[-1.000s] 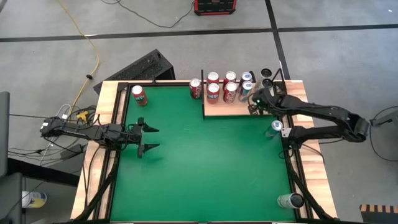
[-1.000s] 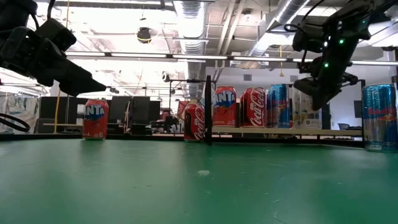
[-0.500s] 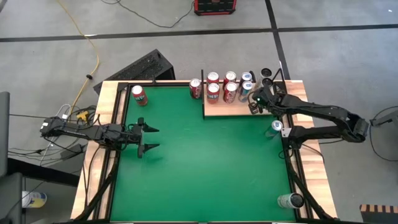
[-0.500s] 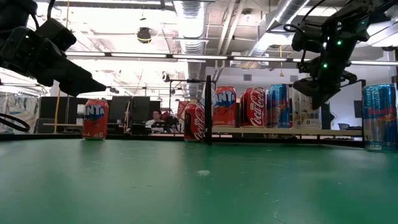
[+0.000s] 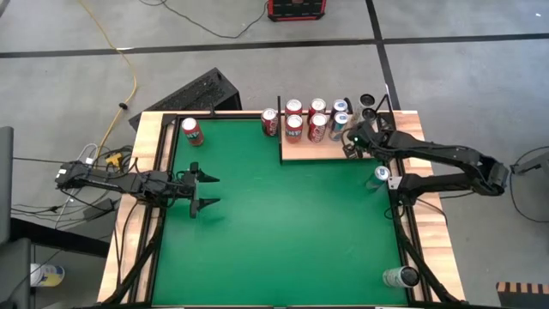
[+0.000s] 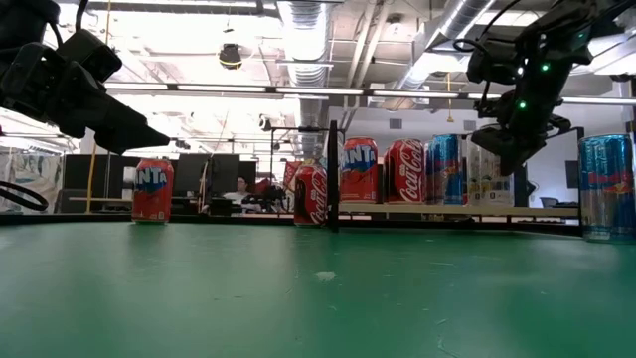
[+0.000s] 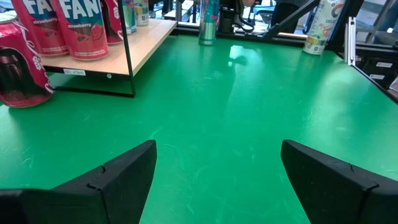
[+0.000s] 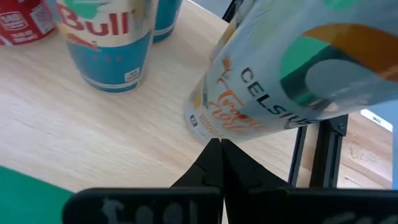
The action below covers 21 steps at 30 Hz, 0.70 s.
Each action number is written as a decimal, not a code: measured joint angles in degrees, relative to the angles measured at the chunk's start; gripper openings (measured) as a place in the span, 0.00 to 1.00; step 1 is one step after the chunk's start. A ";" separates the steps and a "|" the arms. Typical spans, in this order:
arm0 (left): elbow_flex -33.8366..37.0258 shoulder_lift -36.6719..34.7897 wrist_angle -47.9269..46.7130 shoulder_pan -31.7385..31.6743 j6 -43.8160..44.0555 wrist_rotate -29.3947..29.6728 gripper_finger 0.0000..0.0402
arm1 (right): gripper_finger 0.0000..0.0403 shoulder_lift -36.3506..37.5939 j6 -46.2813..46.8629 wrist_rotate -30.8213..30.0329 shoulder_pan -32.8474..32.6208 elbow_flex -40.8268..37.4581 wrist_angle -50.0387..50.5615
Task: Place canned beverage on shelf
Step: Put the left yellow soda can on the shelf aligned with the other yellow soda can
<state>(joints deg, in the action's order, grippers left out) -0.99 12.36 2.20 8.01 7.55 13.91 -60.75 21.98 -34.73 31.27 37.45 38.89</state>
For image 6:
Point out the orange Fanta can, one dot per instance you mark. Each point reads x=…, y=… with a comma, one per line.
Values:
x=151, y=194
x=359, y=171

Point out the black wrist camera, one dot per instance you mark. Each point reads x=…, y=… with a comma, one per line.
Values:
x=92, y=54
x=494, y=62

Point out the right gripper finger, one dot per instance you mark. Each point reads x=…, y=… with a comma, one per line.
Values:
x=512, y=146

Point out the black table frame rails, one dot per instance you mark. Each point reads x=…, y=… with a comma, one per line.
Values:
x=99, y=218

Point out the black dome camera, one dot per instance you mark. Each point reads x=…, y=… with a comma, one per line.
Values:
x=230, y=55
x=265, y=123

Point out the Celsius Tropical Vibe can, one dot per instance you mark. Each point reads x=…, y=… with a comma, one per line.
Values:
x=489, y=184

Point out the white printed banner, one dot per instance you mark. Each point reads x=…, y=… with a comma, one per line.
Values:
x=30, y=174

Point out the red Coca-Cola can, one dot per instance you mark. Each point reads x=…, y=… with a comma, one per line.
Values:
x=310, y=199
x=405, y=171

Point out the black cabinet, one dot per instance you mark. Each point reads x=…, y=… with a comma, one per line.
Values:
x=116, y=174

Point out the blue silver Red Bull can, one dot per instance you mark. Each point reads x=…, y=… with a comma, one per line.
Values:
x=444, y=169
x=606, y=189

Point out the black monitor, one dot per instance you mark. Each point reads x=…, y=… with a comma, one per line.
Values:
x=521, y=186

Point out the silver ventilation duct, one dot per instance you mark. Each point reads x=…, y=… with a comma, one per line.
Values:
x=447, y=30
x=305, y=50

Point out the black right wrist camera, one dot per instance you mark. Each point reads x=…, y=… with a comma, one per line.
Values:
x=494, y=62

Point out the green table mat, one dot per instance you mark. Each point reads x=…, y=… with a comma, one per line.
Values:
x=199, y=298

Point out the person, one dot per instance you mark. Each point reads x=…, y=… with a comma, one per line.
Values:
x=242, y=188

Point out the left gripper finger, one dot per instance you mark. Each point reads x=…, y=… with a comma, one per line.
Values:
x=129, y=131

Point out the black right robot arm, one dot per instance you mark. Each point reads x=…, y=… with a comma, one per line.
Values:
x=586, y=25

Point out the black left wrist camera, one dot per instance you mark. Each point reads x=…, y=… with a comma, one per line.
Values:
x=92, y=54

